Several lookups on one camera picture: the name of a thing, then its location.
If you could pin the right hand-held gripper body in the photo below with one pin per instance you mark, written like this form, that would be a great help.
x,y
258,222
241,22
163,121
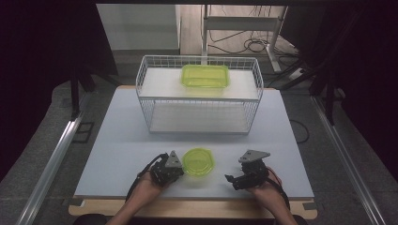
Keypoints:
x,y
255,175

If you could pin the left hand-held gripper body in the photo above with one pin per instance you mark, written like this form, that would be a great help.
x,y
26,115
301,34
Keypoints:
x,y
165,171

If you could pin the round green plastic lid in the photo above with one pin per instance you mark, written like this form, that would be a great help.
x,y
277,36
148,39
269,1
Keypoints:
x,y
197,162

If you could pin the rectangular green plastic container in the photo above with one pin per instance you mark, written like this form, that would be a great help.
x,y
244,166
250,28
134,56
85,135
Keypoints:
x,y
205,76

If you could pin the person's right hand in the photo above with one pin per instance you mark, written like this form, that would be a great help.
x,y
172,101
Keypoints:
x,y
269,195

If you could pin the person's left hand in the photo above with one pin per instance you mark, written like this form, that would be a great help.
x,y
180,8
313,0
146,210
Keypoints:
x,y
147,190

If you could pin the black metal stand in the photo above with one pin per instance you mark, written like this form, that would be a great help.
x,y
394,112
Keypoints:
x,y
328,100
75,97

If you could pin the white power strip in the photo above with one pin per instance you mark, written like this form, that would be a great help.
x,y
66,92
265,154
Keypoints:
x,y
297,73

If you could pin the white cabinet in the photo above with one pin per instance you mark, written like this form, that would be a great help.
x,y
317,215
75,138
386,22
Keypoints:
x,y
137,26

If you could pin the aluminium rail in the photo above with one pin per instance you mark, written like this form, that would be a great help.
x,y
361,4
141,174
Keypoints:
x,y
51,162
345,156

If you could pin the white metal desk frame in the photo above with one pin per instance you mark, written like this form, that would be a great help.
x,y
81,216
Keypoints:
x,y
241,23

